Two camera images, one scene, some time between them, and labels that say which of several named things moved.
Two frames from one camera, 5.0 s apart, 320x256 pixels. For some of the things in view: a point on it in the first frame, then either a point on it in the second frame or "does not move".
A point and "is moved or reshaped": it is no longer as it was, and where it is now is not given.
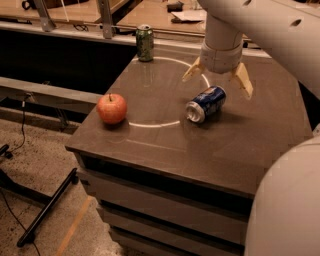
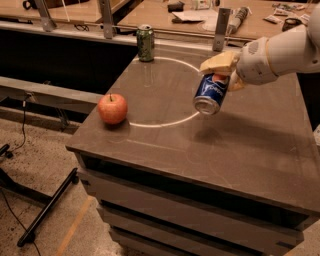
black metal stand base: [6, 182] does not move
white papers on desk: [198, 15] does not move
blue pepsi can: [208, 102] is moved or reshaped
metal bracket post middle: [105, 8] does not move
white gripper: [221, 60] to [255, 63]
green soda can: [145, 42] does not move
